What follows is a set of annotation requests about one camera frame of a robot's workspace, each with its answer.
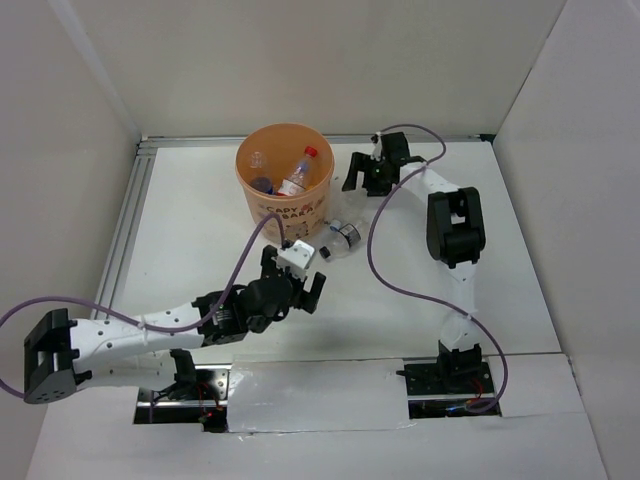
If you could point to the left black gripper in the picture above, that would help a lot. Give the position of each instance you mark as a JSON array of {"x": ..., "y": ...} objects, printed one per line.
[{"x": 310, "y": 299}]

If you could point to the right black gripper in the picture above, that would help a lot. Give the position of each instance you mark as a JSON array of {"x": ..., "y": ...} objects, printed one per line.
[{"x": 362, "y": 163}]

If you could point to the water bottle red label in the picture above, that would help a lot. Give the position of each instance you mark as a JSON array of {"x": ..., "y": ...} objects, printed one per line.
[{"x": 297, "y": 181}]

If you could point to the clear bottle black label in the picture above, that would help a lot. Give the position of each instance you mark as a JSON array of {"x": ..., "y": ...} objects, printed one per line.
[{"x": 343, "y": 238}]

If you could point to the green soda bottle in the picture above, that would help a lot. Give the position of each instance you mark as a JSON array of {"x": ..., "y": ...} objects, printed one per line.
[{"x": 262, "y": 184}]

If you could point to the blue label white cap bottle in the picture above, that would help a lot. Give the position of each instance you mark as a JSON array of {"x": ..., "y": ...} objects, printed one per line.
[{"x": 258, "y": 161}]

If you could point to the clear crushed bottle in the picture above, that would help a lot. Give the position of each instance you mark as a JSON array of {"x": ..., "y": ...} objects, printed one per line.
[{"x": 352, "y": 205}]

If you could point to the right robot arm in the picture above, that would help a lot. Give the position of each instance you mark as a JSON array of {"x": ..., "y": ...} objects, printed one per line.
[{"x": 455, "y": 238}]

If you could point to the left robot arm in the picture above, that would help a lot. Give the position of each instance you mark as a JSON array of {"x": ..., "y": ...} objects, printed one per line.
[{"x": 63, "y": 355}]

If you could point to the orange plastic capybara bin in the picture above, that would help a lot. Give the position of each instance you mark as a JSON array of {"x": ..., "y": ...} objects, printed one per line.
[{"x": 282, "y": 146}]

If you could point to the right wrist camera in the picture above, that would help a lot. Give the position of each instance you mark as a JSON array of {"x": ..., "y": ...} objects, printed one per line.
[{"x": 379, "y": 151}]

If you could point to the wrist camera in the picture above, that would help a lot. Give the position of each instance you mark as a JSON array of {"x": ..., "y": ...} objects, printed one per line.
[
  {"x": 296, "y": 259},
  {"x": 379, "y": 151}
]

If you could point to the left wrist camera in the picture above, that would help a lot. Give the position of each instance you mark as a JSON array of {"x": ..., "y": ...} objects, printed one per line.
[{"x": 296, "y": 259}]

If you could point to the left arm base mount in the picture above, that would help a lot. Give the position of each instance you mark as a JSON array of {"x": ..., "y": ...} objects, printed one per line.
[{"x": 197, "y": 395}]

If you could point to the aluminium frame rail left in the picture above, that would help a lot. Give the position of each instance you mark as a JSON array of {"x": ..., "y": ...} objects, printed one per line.
[{"x": 118, "y": 260}]

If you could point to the aluminium frame rail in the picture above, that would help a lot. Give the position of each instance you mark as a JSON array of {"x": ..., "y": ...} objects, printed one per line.
[
  {"x": 118, "y": 260},
  {"x": 412, "y": 136}
]

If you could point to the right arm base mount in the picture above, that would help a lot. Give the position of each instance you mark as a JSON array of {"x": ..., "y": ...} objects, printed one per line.
[{"x": 457, "y": 383}]

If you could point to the aluminium frame rail back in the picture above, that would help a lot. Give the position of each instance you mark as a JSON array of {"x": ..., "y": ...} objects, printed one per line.
[{"x": 412, "y": 136}]

